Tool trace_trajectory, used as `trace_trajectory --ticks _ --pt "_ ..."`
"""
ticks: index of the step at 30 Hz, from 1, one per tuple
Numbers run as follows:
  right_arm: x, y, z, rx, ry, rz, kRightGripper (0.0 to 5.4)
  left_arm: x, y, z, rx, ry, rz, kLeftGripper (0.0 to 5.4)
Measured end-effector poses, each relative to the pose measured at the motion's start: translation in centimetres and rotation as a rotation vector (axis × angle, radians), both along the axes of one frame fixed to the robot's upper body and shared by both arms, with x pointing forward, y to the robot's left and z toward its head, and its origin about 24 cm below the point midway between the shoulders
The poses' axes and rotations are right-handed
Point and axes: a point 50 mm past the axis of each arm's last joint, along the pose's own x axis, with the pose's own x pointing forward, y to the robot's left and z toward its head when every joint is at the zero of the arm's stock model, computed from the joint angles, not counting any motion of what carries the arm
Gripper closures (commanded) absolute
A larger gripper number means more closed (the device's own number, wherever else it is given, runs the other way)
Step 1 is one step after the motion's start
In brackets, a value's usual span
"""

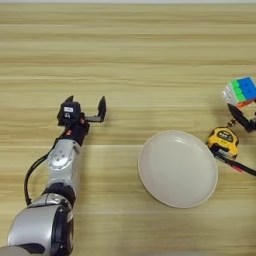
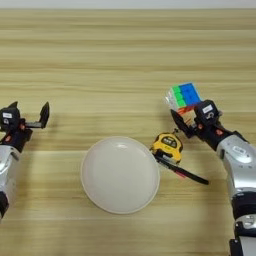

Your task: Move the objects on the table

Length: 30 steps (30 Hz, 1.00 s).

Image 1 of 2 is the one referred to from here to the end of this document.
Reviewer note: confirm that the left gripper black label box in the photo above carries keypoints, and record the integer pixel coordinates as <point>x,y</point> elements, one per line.
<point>69,111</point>

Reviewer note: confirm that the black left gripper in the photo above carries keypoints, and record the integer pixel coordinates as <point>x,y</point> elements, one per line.
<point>78,131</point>

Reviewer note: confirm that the multicolour puzzle cube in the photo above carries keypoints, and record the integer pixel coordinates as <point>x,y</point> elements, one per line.
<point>241,90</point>

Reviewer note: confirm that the round white plate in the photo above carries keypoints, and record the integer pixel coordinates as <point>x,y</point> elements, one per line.
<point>177,169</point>

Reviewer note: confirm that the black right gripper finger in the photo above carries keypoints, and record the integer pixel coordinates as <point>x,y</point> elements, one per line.
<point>240,117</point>

